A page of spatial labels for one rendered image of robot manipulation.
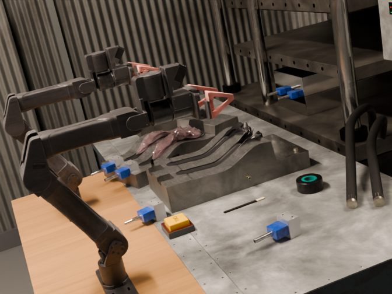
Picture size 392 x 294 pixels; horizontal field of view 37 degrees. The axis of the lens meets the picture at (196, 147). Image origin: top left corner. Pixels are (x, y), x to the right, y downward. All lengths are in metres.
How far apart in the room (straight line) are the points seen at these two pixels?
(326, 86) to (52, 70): 1.83
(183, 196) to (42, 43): 2.10
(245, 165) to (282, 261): 0.50
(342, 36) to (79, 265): 1.16
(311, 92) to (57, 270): 1.38
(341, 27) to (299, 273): 0.99
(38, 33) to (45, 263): 2.18
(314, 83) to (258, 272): 1.29
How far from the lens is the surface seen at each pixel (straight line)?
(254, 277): 1.44
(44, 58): 3.76
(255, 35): 2.81
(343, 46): 2.14
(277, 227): 1.56
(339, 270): 1.43
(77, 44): 3.78
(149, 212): 1.81
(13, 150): 3.71
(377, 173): 1.79
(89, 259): 1.72
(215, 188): 1.88
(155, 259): 1.62
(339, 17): 2.12
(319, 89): 2.61
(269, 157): 1.93
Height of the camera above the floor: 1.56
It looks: 18 degrees down
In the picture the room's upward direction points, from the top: 12 degrees counter-clockwise
